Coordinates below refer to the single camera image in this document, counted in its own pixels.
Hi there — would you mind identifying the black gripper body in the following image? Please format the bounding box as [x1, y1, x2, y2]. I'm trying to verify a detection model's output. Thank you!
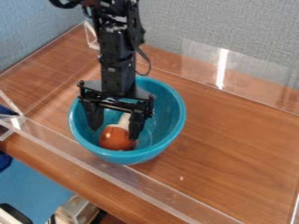
[77, 57, 153, 118]

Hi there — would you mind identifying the clear acrylic barrier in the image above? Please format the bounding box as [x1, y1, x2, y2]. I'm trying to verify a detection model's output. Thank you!
[0, 116, 243, 224]
[143, 39, 299, 115]

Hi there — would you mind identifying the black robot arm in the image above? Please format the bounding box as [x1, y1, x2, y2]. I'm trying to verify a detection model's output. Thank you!
[49, 0, 155, 140]

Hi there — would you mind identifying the clear acrylic back barrier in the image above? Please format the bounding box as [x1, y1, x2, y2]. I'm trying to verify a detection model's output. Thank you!
[143, 39, 299, 115]

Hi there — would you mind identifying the clear acrylic front barrier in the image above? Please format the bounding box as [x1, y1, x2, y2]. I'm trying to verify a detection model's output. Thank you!
[0, 116, 243, 224]

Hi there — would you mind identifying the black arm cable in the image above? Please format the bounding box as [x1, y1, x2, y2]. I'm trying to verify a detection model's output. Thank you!
[129, 46, 152, 77]

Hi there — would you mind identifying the dark blue object at left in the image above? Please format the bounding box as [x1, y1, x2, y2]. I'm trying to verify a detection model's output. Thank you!
[0, 104, 19, 172]

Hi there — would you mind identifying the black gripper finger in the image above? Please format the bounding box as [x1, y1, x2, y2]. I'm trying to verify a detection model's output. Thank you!
[128, 111, 145, 140]
[83, 101, 104, 131]

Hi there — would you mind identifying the grey metal object below table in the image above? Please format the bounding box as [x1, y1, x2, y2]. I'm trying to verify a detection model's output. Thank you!
[45, 195, 99, 224]

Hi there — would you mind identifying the black and white object corner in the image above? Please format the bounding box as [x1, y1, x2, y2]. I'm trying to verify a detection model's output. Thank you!
[0, 203, 33, 224]

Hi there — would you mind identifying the blue plastic bowl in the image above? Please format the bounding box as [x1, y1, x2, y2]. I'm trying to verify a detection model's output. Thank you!
[68, 77, 187, 165]

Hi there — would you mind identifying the clear acrylic corner bracket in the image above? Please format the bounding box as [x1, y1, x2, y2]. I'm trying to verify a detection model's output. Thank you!
[83, 21, 99, 50]

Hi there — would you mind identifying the clear acrylic left bracket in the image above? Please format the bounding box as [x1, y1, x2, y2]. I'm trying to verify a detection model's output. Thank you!
[0, 90, 24, 137]

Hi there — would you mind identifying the brown and white toy mushroom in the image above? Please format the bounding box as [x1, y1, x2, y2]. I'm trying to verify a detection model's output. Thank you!
[99, 113, 136, 151]

